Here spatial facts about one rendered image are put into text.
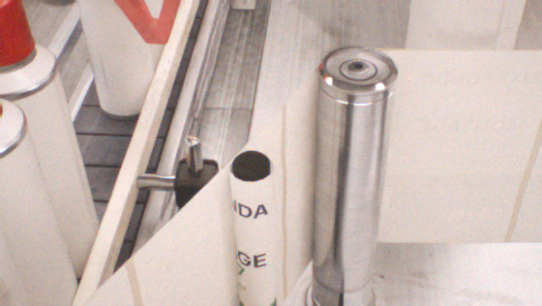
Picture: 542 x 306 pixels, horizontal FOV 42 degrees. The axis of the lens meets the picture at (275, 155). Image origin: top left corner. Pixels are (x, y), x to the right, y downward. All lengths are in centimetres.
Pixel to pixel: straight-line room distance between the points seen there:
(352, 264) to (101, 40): 28
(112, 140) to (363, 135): 30
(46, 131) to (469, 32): 31
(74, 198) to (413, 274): 23
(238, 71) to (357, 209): 40
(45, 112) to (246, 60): 39
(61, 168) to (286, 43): 33
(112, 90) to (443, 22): 27
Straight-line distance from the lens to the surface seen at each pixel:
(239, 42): 80
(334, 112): 34
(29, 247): 40
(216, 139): 67
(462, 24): 54
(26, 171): 38
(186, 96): 64
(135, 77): 60
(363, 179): 36
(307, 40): 71
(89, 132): 62
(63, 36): 59
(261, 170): 28
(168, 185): 51
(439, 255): 51
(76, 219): 46
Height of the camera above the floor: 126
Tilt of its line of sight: 42 degrees down
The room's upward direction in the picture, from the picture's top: 1 degrees counter-clockwise
